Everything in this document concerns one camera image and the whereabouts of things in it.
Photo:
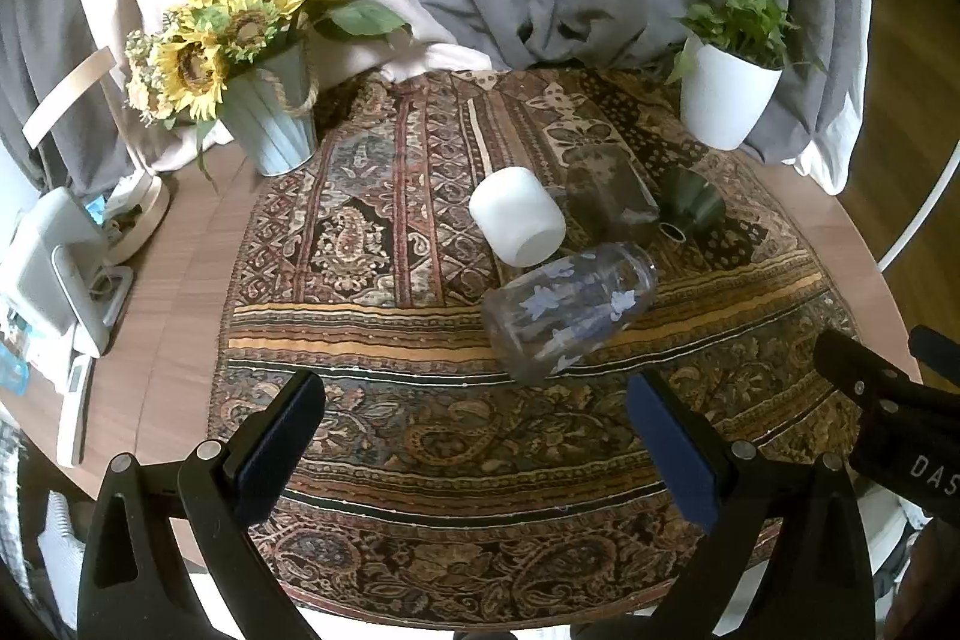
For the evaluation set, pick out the blue card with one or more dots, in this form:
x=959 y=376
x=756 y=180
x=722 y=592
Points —
x=11 y=362

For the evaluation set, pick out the white desk telephone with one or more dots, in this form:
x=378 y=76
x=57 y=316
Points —
x=52 y=280

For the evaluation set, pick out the white cup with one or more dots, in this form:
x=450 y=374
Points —
x=516 y=214

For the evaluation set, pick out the white curved tube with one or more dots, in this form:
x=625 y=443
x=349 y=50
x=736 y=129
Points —
x=922 y=212

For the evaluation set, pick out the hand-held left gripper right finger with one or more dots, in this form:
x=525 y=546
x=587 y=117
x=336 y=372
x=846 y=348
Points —
x=669 y=446

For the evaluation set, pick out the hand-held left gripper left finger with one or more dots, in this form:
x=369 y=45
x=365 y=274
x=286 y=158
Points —
x=279 y=451

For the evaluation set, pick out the sunflower bouquet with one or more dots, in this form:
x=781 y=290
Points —
x=196 y=57

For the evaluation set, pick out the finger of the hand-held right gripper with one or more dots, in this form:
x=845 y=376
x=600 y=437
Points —
x=855 y=364
x=936 y=351

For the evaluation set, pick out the white plant pot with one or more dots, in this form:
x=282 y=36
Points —
x=724 y=96

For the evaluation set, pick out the clear floral glass cup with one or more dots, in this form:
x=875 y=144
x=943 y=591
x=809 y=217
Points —
x=564 y=311

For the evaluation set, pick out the patterned paisley table cloth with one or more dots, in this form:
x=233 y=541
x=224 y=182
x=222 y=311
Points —
x=390 y=280

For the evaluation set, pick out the green ribbed cup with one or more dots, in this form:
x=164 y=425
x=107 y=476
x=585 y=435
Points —
x=691 y=196

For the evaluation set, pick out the green leafy plant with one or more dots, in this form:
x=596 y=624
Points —
x=742 y=14

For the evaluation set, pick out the pale blue metal bucket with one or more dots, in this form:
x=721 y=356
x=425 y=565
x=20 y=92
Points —
x=274 y=119

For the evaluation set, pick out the white handset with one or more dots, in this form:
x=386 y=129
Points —
x=75 y=407

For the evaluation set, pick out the smoky dark glass cup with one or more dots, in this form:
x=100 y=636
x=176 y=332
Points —
x=609 y=197

